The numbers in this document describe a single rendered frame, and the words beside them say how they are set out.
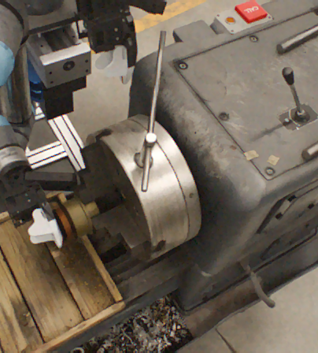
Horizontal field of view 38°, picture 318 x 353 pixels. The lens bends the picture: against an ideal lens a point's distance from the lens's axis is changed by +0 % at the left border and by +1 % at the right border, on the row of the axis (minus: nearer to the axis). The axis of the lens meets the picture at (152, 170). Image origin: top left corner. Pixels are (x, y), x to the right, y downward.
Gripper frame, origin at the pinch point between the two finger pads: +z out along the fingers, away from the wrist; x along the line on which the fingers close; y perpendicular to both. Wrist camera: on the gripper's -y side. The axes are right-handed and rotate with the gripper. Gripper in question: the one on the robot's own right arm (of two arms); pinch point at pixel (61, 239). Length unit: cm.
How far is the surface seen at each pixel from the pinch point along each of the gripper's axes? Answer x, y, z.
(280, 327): -108, -81, 35
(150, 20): -108, -127, -158
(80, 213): 3.7, -5.5, -1.9
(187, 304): -50, -32, 16
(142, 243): 3.3, -14.0, 9.7
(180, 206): 9.7, -22.9, 8.6
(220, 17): 17, -56, -29
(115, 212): 2.3, -12.5, 0.5
